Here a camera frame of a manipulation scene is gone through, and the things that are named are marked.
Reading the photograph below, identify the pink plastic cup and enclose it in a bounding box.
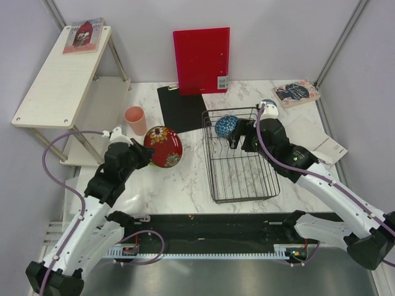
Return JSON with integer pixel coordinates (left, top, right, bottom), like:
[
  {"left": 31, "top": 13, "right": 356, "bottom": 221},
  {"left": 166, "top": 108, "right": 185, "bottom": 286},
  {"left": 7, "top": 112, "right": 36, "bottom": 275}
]
[{"left": 124, "top": 106, "right": 148, "bottom": 136}]

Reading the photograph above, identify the black wire dish rack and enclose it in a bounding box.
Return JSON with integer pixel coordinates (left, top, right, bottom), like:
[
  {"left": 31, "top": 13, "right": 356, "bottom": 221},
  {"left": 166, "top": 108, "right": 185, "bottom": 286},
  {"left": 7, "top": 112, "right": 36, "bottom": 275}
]
[{"left": 202, "top": 107, "right": 280, "bottom": 204}]

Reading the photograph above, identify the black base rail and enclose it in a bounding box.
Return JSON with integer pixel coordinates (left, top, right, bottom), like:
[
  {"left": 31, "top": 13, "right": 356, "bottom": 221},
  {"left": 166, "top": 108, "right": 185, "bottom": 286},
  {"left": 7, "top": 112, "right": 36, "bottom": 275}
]
[{"left": 117, "top": 210, "right": 322, "bottom": 254}]

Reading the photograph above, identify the purple cable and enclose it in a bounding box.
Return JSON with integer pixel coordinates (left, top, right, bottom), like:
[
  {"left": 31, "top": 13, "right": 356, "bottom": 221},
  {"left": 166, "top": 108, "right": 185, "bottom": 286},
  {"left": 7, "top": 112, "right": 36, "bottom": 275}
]
[
  {"left": 38, "top": 129, "right": 165, "bottom": 296},
  {"left": 256, "top": 104, "right": 395, "bottom": 268}
]

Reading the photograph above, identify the dark red plate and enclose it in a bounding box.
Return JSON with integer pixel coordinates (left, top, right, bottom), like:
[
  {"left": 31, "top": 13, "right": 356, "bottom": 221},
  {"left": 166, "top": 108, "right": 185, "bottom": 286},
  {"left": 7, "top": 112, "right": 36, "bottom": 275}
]
[{"left": 144, "top": 126, "right": 183, "bottom": 168}]

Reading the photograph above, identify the blue patterned bowl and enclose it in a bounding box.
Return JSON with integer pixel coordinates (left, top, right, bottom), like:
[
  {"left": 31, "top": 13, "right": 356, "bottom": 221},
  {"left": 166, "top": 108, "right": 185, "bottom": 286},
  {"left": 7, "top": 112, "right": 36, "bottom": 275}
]
[{"left": 215, "top": 115, "right": 239, "bottom": 138}]

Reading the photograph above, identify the black clipboard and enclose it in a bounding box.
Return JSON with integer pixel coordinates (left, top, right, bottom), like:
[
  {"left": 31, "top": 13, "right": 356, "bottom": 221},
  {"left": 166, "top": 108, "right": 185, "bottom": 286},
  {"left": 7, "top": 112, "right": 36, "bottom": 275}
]
[{"left": 157, "top": 86, "right": 207, "bottom": 133}]

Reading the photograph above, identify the red cover book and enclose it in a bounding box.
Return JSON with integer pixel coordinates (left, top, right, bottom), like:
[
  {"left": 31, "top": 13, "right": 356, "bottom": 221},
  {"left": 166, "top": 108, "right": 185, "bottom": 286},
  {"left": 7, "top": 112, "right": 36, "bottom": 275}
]
[{"left": 63, "top": 18, "right": 105, "bottom": 54}]

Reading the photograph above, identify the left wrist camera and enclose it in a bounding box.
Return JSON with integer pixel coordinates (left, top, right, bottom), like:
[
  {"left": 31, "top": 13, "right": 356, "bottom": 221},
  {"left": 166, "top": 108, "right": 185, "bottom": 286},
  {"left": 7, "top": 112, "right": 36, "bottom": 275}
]
[{"left": 101, "top": 125, "right": 133, "bottom": 145}]

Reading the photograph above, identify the light blue plastic cup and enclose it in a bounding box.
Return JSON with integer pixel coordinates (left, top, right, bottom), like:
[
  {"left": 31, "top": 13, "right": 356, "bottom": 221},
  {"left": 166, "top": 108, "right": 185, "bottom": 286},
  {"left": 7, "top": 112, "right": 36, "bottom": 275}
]
[{"left": 261, "top": 99, "right": 277, "bottom": 106}]

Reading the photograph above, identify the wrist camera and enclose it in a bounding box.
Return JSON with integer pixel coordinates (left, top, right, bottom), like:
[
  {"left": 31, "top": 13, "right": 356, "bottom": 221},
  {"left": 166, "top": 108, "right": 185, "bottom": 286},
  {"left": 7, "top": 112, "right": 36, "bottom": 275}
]
[
  {"left": 101, "top": 125, "right": 133, "bottom": 145},
  {"left": 259, "top": 101, "right": 279, "bottom": 120}
]

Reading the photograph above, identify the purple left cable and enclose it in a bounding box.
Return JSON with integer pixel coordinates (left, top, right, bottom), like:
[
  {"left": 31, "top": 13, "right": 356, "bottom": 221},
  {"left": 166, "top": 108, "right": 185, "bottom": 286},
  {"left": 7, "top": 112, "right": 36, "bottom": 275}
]
[{"left": 38, "top": 129, "right": 165, "bottom": 296}]

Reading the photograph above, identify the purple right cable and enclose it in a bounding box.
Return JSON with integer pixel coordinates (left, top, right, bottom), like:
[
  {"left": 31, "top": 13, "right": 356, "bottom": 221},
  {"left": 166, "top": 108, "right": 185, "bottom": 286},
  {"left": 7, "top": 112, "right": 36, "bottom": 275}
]
[{"left": 256, "top": 104, "right": 395, "bottom": 268}]

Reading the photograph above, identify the white paper booklet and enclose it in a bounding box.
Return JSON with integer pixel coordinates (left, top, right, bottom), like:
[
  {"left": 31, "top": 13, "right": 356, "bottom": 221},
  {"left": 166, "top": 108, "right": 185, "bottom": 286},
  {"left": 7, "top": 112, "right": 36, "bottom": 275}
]
[{"left": 285, "top": 116, "right": 348, "bottom": 166}]

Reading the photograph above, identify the floral cover book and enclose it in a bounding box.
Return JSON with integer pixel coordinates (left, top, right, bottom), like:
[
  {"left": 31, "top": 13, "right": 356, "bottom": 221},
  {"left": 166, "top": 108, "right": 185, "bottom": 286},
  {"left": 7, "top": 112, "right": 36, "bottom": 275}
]
[{"left": 272, "top": 80, "right": 320, "bottom": 109}]

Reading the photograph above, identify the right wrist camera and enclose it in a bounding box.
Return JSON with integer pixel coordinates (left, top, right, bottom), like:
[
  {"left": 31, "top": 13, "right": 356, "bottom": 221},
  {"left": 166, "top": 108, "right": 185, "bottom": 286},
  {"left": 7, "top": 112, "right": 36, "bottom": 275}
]
[{"left": 259, "top": 101, "right": 279, "bottom": 120}]

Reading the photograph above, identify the white wooden shelf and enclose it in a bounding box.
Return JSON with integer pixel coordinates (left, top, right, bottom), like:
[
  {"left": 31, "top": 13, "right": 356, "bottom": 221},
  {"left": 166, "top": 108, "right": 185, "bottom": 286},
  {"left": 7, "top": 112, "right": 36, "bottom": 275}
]
[{"left": 12, "top": 26, "right": 131, "bottom": 167}]

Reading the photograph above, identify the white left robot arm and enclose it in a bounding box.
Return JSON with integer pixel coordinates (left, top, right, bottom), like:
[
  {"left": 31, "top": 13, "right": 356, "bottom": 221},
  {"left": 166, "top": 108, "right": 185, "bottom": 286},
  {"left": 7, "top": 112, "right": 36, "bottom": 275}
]
[{"left": 25, "top": 140, "right": 154, "bottom": 295}]

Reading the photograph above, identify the red folder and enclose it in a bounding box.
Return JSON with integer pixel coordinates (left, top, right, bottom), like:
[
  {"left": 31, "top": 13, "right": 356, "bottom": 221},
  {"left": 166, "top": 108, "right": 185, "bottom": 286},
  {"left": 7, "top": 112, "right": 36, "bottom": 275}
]
[{"left": 173, "top": 27, "right": 230, "bottom": 96}]

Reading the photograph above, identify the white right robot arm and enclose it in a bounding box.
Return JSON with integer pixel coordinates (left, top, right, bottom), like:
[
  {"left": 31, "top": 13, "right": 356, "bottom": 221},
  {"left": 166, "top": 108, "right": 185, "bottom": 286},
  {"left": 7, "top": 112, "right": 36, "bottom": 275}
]
[{"left": 224, "top": 117, "right": 394, "bottom": 270}]

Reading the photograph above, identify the white cable duct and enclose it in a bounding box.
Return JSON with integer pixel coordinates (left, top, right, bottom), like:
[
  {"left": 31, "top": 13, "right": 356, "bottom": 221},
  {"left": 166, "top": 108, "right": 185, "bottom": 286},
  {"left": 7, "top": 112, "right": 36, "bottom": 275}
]
[{"left": 103, "top": 244, "right": 309, "bottom": 260}]

